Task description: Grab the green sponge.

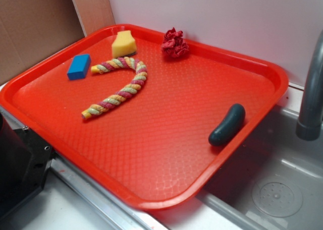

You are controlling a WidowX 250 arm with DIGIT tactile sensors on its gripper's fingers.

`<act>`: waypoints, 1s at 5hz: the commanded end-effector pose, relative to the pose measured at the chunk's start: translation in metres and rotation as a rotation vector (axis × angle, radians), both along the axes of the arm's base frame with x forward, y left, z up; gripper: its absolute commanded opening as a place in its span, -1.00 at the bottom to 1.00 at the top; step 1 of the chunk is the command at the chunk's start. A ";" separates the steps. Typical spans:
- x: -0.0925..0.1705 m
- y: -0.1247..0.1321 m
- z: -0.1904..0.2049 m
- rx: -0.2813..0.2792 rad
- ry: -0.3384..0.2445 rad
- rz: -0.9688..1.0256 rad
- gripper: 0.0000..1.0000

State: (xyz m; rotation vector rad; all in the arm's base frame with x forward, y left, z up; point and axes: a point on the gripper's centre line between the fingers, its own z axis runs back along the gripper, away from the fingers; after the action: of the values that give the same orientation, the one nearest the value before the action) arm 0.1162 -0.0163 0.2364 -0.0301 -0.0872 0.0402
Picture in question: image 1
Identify yellow sponge with green underside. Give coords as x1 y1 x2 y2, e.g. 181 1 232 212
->
112 30 137 58

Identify red plastic tray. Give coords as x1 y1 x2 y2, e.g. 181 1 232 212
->
1 24 288 210

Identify crumpled red cloth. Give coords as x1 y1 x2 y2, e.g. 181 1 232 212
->
161 27 189 59

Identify dark green toy cucumber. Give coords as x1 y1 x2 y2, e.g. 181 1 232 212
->
208 103 246 146

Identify blue rectangular block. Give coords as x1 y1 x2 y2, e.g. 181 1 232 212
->
67 54 91 80

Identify grey toy sink basin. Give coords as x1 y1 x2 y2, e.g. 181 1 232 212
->
154 106 322 229

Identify grey faucet spout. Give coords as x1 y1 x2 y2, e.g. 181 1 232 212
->
296 34 322 141

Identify brown cardboard panel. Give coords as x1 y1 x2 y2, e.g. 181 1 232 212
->
1 0 115 84

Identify multicoloured twisted rope toy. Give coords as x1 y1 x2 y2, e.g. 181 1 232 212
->
81 56 148 120

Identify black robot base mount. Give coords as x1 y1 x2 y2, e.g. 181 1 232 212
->
1 116 52 220

